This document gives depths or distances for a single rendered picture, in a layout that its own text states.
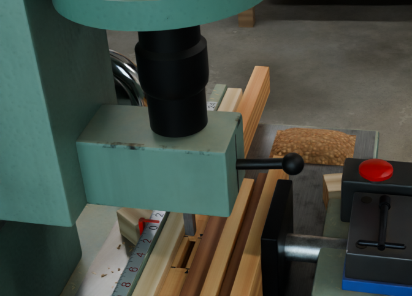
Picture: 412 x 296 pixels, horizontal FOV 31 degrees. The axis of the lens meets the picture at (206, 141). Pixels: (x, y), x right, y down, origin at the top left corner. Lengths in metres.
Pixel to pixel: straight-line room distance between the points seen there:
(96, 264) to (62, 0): 0.46
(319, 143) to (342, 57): 2.30
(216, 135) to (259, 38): 2.75
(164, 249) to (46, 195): 0.13
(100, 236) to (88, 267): 0.06
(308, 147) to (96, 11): 0.44
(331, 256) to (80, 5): 0.31
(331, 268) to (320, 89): 2.31
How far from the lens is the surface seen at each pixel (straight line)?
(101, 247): 0.96
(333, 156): 0.90
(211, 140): 0.63
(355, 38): 3.37
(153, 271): 0.69
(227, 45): 3.34
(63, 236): 0.89
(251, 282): 0.63
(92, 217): 1.02
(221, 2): 0.52
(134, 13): 0.52
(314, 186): 0.86
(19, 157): 0.65
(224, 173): 0.63
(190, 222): 0.71
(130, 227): 0.94
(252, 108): 0.94
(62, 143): 0.64
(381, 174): 0.67
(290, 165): 0.64
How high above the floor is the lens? 1.41
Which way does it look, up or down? 32 degrees down
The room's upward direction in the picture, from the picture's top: 5 degrees counter-clockwise
